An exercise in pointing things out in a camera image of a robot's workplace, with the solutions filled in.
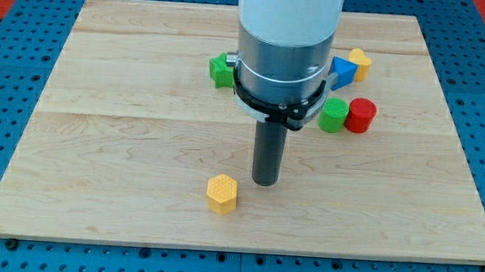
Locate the blue triangle block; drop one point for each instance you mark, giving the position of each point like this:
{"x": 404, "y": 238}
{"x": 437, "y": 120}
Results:
{"x": 346, "y": 71}

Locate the green star block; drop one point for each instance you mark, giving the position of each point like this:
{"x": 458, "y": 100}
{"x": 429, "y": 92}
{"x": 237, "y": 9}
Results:
{"x": 220, "y": 72}

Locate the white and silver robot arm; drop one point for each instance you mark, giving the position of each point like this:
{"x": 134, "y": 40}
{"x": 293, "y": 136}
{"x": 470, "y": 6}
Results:
{"x": 279, "y": 71}

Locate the green cylinder block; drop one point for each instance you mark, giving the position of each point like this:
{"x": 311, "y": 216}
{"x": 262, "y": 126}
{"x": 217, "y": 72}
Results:
{"x": 334, "y": 112}

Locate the light wooden board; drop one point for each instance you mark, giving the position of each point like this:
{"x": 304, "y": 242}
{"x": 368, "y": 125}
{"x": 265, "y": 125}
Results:
{"x": 129, "y": 129}

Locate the yellow hexagon block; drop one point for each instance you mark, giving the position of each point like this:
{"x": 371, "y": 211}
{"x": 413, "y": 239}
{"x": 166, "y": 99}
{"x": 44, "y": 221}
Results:
{"x": 221, "y": 192}

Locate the red cylinder block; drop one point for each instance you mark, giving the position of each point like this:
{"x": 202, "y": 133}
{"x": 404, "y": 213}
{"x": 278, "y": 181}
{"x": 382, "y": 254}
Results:
{"x": 361, "y": 113}

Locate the yellow heart block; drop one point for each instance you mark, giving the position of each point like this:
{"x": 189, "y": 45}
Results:
{"x": 363, "y": 63}

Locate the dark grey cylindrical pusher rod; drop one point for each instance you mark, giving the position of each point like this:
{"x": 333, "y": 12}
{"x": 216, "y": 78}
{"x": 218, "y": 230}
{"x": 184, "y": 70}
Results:
{"x": 267, "y": 152}

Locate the black clamp ring mount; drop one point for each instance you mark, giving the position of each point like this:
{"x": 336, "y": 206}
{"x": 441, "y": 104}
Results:
{"x": 291, "y": 116}

